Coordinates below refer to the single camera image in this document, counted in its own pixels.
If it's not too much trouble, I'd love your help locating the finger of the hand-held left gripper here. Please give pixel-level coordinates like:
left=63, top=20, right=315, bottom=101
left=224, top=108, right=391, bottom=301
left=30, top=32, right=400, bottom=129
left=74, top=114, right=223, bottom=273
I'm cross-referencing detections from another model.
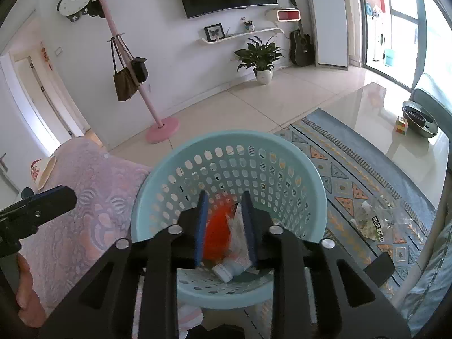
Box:
left=21, top=185, right=77, bottom=234

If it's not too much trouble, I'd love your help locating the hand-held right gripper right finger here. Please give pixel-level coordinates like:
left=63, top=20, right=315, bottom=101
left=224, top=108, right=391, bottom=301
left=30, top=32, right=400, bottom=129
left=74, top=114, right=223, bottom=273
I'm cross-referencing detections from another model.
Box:
left=241, top=191, right=412, bottom=339

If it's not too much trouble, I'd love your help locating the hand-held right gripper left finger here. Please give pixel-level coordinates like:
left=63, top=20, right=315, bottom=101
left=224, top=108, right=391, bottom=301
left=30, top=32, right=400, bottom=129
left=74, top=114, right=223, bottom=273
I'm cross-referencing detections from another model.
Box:
left=39, top=191, right=210, bottom=339

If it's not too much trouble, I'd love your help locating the clear plastic wrapper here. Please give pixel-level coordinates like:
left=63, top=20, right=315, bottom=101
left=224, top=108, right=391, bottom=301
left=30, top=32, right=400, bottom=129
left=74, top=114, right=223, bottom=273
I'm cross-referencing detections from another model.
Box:
left=225, top=203, right=259, bottom=273

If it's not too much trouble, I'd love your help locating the orange plastic bag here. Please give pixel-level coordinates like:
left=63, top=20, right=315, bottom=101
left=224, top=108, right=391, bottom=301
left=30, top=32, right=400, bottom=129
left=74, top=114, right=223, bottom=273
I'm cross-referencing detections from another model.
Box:
left=203, top=208, right=232, bottom=261

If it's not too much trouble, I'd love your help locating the pink bottle with white cap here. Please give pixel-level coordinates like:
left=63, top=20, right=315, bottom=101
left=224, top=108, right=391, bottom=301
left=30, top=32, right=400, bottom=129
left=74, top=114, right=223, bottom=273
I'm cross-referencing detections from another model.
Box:
left=212, top=256, right=255, bottom=283

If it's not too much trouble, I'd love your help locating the light blue plastic basket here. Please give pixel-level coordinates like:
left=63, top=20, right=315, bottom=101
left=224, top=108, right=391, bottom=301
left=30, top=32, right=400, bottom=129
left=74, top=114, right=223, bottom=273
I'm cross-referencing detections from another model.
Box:
left=131, top=129, right=329, bottom=310

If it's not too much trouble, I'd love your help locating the small black shoulder bag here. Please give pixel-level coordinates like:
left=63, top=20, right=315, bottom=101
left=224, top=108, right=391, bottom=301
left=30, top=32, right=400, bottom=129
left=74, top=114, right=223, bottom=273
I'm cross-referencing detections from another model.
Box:
left=130, top=56, right=149, bottom=83

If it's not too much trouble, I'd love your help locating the person's left hand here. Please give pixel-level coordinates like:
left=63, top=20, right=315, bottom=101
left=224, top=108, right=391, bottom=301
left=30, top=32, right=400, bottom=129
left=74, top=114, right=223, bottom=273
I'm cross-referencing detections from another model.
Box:
left=16, top=253, right=49, bottom=327

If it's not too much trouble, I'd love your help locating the red print paper cup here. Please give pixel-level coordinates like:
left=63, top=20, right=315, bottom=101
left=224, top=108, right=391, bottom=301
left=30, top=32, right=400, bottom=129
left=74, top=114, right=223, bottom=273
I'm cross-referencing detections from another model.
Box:
left=30, top=155, right=57, bottom=190

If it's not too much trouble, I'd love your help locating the white entrance door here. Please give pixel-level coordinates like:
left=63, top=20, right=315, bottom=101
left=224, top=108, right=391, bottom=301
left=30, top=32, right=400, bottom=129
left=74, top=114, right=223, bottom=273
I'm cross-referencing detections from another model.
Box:
left=0, top=148, right=19, bottom=199

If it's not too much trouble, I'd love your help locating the white interior door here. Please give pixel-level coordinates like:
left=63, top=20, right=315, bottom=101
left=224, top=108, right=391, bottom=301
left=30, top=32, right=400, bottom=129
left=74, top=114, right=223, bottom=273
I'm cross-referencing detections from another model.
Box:
left=10, top=56, right=90, bottom=139

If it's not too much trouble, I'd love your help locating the clear bag with green label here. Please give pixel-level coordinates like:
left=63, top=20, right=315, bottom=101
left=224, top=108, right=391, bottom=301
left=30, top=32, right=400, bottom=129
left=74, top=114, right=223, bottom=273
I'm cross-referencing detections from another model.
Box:
left=351, top=197, right=425, bottom=245

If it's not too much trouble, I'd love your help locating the brown handbag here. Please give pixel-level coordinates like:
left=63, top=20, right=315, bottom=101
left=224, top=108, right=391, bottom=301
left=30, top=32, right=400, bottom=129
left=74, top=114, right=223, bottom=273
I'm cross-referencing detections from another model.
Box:
left=111, top=37, right=140, bottom=102

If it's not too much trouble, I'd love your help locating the red door hanging decoration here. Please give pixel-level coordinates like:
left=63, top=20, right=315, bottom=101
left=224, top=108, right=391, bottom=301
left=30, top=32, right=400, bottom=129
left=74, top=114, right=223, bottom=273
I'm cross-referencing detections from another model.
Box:
left=39, top=42, right=54, bottom=71

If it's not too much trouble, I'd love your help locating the pink coat rack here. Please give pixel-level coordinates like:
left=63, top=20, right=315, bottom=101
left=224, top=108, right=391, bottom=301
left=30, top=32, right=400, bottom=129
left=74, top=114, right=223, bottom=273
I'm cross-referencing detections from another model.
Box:
left=84, top=0, right=180, bottom=145

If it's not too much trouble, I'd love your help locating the glass coffee table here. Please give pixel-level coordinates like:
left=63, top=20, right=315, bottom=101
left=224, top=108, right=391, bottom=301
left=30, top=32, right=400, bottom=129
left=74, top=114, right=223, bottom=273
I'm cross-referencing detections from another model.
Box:
left=290, top=81, right=450, bottom=312

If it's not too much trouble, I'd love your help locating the green potted plant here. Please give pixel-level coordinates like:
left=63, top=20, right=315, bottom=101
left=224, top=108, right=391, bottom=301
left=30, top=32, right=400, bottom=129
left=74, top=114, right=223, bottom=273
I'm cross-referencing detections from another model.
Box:
left=234, top=36, right=285, bottom=86

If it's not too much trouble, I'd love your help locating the grey sofa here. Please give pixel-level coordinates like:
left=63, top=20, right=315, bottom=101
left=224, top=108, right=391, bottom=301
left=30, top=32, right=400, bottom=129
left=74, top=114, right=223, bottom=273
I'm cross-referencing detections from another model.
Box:
left=398, top=219, right=452, bottom=330

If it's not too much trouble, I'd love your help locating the black acoustic guitar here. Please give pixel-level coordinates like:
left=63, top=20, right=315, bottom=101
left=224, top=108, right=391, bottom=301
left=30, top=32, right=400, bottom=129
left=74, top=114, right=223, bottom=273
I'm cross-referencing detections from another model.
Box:
left=287, top=0, right=315, bottom=67

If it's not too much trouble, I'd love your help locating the black hanging bag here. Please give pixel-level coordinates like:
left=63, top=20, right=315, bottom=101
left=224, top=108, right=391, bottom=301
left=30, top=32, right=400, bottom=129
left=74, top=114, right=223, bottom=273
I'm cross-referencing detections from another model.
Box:
left=86, top=0, right=105, bottom=19

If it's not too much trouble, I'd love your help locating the dark metal bowl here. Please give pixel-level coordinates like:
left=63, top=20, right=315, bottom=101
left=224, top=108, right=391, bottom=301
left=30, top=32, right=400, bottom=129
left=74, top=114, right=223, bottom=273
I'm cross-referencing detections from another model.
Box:
left=401, top=100, right=439, bottom=138

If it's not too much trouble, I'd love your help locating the grey armchair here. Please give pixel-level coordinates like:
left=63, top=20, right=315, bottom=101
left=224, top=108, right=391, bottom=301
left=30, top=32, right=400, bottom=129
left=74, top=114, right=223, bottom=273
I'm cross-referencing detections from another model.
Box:
left=411, top=73, right=452, bottom=135

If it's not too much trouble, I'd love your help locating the white washing machine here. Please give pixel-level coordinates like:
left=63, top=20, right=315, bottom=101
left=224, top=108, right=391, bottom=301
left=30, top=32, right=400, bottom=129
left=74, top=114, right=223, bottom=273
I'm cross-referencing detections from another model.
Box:
left=367, top=14, right=386, bottom=63

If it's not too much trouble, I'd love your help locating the sliding glass door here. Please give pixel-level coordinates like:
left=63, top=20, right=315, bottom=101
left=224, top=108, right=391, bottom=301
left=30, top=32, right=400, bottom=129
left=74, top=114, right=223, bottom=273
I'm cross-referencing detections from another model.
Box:
left=356, top=0, right=452, bottom=90

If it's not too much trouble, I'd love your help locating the short curved white wall shelf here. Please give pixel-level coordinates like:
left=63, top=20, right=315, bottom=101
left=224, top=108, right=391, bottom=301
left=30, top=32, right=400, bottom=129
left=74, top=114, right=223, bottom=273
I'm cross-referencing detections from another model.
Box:
left=201, top=26, right=285, bottom=47

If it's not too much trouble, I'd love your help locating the butterfly picture frame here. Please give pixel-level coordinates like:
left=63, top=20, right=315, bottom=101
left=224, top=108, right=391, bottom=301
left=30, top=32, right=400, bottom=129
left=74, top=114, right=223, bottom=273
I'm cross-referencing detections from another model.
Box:
left=203, top=23, right=226, bottom=41

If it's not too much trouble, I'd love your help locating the red and white wall box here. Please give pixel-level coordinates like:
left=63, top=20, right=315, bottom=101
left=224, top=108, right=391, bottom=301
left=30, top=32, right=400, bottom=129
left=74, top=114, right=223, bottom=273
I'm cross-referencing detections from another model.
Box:
left=276, top=8, right=302, bottom=22

